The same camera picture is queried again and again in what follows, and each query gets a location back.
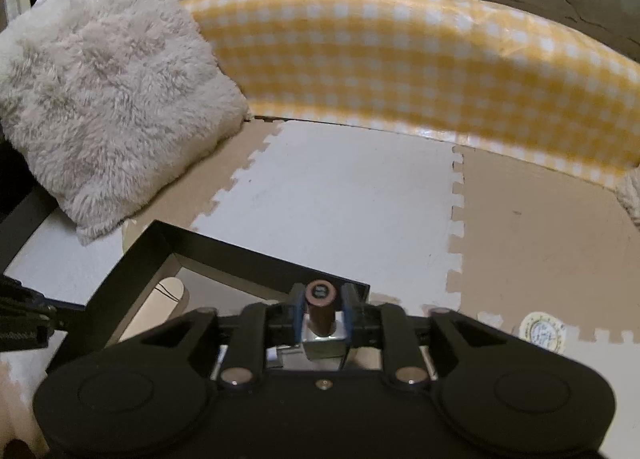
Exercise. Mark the yellow checkered padded barrier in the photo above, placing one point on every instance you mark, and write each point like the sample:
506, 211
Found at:
425, 54

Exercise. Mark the white puzzle mat tile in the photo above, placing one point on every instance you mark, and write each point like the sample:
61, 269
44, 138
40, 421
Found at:
340, 204

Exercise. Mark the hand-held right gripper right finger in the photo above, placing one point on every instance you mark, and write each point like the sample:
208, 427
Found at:
348, 314

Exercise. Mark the dark furniture panel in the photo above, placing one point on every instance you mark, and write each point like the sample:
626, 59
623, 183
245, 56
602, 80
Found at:
20, 209

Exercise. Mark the round patterned tin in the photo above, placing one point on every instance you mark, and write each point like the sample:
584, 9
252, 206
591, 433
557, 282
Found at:
542, 331

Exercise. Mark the beige puzzle mat tile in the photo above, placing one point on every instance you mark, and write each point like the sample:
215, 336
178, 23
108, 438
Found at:
540, 239
220, 174

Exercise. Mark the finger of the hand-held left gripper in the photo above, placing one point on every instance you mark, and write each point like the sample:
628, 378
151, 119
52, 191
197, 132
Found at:
25, 319

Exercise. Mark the small cream fluffy cushion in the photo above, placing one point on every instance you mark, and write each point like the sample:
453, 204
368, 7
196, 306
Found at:
631, 199

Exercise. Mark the white fluffy pillow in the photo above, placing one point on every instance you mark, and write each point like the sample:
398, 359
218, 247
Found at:
110, 104

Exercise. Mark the brown-capped cosmetic bottle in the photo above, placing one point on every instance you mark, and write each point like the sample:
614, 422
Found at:
320, 314

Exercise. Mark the black cardboard box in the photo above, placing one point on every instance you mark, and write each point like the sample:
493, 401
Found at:
125, 299

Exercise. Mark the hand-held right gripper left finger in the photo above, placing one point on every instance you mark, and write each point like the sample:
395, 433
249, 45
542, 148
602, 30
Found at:
298, 314

